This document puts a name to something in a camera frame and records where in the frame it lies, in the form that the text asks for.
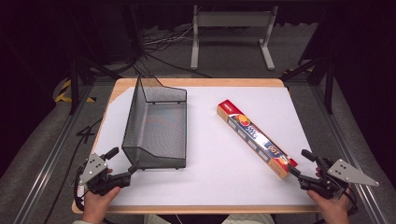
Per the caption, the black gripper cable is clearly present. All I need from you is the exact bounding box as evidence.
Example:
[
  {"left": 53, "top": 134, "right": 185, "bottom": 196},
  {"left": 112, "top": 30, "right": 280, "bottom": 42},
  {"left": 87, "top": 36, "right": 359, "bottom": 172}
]
[
  {"left": 345, "top": 186, "right": 360, "bottom": 217},
  {"left": 73, "top": 166, "right": 87, "bottom": 213}
]

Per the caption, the black metal stand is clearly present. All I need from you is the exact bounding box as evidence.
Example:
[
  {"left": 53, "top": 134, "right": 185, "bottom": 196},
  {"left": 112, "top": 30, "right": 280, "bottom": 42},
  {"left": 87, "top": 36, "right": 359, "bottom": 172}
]
[
  {"left": 66, "top": 46, "right": 122, "bottom": 116},
  {"left": 279, "top": 55, "right": 336, "bottom": 115}
]

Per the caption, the long red wrap box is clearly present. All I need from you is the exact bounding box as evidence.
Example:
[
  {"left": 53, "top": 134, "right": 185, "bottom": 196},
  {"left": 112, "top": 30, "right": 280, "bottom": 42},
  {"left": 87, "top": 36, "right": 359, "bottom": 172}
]
[{"left": 216, "top": 98, "right": 299, "bottom": 180}]

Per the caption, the person's left hand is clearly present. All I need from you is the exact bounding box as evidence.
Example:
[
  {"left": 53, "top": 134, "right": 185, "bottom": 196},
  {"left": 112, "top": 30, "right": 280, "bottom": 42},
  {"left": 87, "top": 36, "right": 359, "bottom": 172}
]
[{"left": 81, "top": 186, "right": 121, "bottom": 224}]

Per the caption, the wooden table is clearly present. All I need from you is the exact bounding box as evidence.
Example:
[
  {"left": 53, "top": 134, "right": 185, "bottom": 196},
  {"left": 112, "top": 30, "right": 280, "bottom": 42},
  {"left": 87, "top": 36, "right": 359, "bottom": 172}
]
[{"left": 71, "top": 77, "right": 321, "bottom": 215}]

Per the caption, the white floor cable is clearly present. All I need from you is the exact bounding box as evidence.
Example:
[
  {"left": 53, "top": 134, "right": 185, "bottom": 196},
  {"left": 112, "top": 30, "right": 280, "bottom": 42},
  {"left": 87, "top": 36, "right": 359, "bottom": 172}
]
[{"left": 142, "top": 26, "right": 195, "bottom": 47}]

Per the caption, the black wire mesh basket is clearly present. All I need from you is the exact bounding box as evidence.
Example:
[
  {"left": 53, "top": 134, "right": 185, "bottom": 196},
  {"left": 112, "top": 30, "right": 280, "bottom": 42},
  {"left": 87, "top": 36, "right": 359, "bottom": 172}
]
[{"left": 120, "top": 74, "right": 189, "bottom": 172}]

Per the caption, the white paper sheet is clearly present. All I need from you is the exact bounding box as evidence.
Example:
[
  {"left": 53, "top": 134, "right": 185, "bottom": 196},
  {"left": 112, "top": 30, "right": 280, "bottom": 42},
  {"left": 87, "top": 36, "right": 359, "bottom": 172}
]
[{"left": 81, "top": 86, "right": 317, "bottom": 207}]

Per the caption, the thin black floor cable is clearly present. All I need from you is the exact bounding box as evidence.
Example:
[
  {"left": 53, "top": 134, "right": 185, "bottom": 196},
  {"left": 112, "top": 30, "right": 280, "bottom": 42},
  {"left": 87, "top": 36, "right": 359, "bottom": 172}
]
[{"left": 42, "top": 117, "right": 105, "bottom": 224}]

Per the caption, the yellow black hazard tape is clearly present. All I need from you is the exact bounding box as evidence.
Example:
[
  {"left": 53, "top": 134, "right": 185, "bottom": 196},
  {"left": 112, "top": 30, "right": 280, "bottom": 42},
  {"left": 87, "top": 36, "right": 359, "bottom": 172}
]
[{"left": 55, "top": 78, "right": 97, "bottom": 104}]

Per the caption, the grey metal stand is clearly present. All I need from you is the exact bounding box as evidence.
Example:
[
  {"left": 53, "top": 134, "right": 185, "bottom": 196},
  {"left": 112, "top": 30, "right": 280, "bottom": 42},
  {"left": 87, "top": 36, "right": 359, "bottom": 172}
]
[{"left": 190, "top": 4, "right": 279, "bottom": 71}]

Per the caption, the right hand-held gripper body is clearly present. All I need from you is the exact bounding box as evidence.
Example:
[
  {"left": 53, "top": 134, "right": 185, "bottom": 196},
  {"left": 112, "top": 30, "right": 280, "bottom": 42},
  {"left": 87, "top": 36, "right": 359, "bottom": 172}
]
[{"left": 298, "top": 158, "right": 380, "bottom": 201}]

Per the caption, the person's right hand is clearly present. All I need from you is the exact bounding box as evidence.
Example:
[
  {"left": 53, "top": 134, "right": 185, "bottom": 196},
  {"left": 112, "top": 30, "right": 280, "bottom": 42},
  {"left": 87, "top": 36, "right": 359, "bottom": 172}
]
[{"left": 306, "top": 189, "right": 352, "bottom": 224}]

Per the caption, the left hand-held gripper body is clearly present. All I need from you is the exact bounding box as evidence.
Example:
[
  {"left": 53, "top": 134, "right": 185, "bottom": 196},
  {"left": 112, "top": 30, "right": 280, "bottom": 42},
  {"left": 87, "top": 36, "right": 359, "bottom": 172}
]
[{"left": 76, "top": 152, "right": 132, "bottom": 196}]

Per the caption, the aluminium floor rail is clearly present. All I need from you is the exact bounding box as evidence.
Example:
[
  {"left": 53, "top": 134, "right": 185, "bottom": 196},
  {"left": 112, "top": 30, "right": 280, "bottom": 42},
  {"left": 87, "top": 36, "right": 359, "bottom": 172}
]
[
  {"left": 12, "top": 84, "right": 96, "bottom": 224},
  {"left": 311, "top": 84, "right": 389, "bottom": 224}
]

